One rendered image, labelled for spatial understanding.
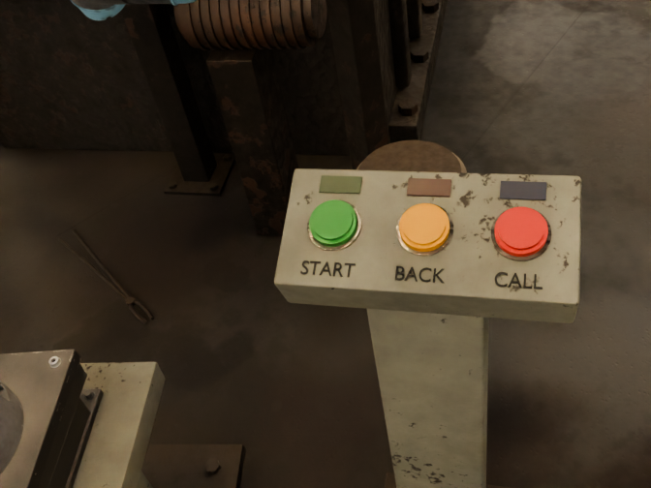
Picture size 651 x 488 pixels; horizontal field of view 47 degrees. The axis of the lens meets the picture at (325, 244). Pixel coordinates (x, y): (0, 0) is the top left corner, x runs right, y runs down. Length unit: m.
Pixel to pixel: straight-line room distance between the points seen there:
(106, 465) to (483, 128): 1.11
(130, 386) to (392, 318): 0.42
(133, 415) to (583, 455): 0.64
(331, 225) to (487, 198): 0.13
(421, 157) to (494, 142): 0.85
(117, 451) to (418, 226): 0.47
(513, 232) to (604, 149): 1.06
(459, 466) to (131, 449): 0.37
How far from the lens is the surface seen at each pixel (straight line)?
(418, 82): 1.71
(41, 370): 0.91
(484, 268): 0.59
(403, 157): 0.81
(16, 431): 0.86
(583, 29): 2.02
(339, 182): 0.64
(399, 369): 0.71
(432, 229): 0.60
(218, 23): 1.20
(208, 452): 1.21
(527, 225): 0.60
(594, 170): 1.59
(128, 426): 0.93
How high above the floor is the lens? 1.03
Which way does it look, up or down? 45 degrees down
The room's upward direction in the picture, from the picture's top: 12 degrees counter-clockwise
